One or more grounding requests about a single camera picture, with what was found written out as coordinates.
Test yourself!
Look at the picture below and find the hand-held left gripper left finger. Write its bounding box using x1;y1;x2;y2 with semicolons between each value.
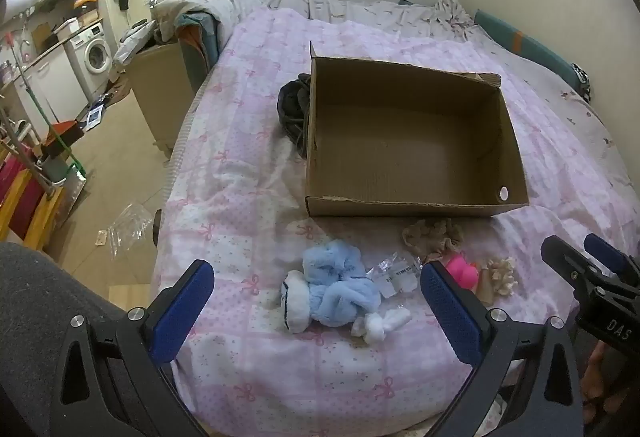
50;259;216;437

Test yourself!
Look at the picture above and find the white fluffy sock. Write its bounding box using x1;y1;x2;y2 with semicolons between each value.
280;269;314;334

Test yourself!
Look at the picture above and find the pink bow print quilt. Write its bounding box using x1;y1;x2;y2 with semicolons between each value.
152;7;633;430

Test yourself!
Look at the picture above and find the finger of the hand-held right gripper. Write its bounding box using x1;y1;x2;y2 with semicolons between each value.
541;236;601;300
583;233;640;283

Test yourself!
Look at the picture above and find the orange black toolbox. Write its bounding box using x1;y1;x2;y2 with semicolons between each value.
42;119;86;158

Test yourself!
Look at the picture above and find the teal cloth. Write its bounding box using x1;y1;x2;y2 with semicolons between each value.
175;12;236;88

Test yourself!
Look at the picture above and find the white cabinet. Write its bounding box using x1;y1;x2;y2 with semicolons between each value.
15;48;88;128

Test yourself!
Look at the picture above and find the white washing machine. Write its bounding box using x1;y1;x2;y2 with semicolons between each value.
65;24;115;102

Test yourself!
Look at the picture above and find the white floral quilt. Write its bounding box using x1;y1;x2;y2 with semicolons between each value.
150;0;633;198

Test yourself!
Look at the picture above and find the crumpled clear plastic wrap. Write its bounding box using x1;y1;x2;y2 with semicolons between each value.
107;202;154;259

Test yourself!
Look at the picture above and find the pink rubber duck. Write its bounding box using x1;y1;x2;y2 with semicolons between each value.
444;253;482;290

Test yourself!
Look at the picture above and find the beige frilly scrunchie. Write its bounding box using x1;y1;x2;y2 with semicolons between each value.
402;218;468;264

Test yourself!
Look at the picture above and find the red yellow bag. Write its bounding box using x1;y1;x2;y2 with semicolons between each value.
0;152;66;250

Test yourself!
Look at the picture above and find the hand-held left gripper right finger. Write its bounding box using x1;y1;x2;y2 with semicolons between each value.
420;261;586;437

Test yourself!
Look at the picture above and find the cream plush piece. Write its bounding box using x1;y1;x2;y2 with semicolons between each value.
487;257;518;305

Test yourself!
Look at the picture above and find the green handled broom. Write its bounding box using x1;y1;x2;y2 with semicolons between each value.
10;37;88;182

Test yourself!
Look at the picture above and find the clear plastic bag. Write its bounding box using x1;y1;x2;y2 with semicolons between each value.
365;251;426;300

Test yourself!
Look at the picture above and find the cardboard box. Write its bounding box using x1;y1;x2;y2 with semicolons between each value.
304;41;531;219

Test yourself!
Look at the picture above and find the large cardboard carton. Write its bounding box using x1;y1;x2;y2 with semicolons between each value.
125;42;196;162

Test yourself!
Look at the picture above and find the dark grey cloth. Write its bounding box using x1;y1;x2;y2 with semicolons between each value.
277;73;313;162

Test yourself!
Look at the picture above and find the person's right hand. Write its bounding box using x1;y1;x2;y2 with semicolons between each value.
581;341;640;418

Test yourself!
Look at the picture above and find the blue fluffy cloth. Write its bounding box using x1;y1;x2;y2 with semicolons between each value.
301;239;383;329

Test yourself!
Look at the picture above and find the small white fluffy piece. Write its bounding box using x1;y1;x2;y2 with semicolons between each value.
350;307;414;346

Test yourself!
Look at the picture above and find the teal pillow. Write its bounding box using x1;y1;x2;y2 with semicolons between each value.
474;9;593;92

